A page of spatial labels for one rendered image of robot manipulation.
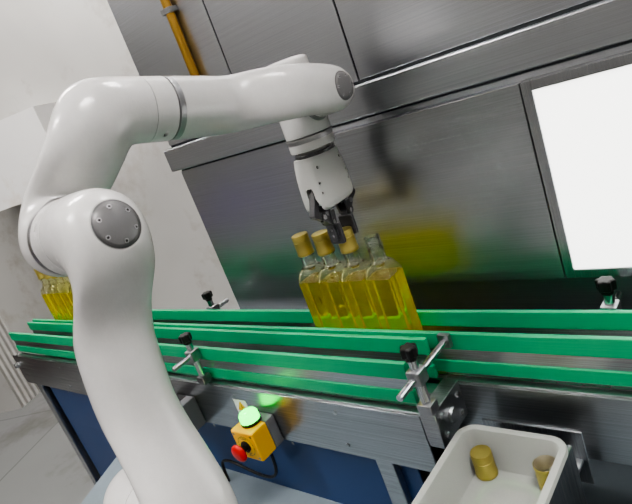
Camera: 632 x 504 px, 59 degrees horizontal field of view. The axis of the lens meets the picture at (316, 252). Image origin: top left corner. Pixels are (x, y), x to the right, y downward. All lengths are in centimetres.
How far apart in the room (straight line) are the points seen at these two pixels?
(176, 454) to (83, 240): 29
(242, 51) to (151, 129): 53
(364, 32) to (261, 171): 43
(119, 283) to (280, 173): 70
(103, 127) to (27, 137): 333
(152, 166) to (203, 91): 318
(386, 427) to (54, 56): 362
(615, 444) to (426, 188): 52
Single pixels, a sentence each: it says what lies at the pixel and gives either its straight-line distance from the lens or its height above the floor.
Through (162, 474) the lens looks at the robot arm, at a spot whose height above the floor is 124.
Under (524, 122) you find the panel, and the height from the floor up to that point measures 143.
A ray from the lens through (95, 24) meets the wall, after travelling 406.
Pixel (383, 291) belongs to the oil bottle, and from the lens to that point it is 102.
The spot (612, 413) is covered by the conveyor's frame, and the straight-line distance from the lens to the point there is 95.
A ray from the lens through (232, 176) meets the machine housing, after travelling 142.
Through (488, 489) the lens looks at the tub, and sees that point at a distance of 98.
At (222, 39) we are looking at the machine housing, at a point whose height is 175.
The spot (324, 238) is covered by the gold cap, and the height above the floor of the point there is 132.
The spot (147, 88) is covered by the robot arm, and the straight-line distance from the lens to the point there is 80.
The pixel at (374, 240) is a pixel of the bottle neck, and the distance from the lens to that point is 100.
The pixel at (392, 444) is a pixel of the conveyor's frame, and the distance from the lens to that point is 106.
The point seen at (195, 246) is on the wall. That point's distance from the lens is 405.
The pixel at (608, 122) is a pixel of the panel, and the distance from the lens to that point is 94.
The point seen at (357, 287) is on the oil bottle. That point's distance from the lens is 105.
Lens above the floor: 160
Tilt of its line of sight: 16 degrees down
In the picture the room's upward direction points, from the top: 21 degrees counter-clockwise
